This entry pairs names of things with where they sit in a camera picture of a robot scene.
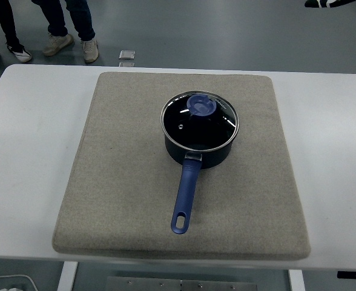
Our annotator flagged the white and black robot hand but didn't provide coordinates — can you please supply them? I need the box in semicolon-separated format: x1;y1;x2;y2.
304;0;356;9

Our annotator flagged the white table leg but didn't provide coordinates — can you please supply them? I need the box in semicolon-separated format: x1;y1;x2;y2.
288;269;306;291
56;261;79;291

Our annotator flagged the dark pot with blue handle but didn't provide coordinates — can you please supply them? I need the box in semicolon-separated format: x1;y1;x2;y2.
165;129;235;235

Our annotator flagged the person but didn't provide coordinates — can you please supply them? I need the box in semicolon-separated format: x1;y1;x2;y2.
0;0;33;75
31;0;100;64

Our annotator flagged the white rounded tray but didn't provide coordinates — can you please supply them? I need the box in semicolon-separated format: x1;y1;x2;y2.
0;274;36;291

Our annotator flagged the glass pot lid blue knob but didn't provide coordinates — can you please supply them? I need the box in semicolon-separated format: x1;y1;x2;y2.
160;89;240;151

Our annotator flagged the beige fabric mat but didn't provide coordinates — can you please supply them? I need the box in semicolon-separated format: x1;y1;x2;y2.
51;72;312;261

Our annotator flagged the grey metal plate with screws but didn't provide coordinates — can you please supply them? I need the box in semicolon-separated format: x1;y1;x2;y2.
105;275;259;291

